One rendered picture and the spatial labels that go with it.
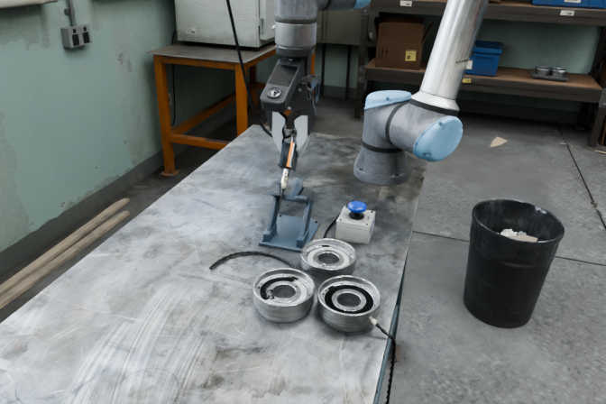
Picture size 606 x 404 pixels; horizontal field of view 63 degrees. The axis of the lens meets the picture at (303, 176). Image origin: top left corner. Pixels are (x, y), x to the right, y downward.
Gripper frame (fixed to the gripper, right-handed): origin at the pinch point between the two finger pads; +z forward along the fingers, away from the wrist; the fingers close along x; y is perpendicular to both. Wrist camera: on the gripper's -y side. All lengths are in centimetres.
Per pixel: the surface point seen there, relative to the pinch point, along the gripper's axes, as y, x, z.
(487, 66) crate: 332, -58, 48
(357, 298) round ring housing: -18.6, -18.3, 17.3
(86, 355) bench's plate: -41.7, 18.4, 19.6
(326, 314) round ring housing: -24.6, -14.4, 16.8
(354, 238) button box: 2.0, -13.9, 18.6
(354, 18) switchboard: 361, 56, 22
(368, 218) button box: 5.2, -15.9, 15.2
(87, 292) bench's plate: -29.1, 27.8, 19.6
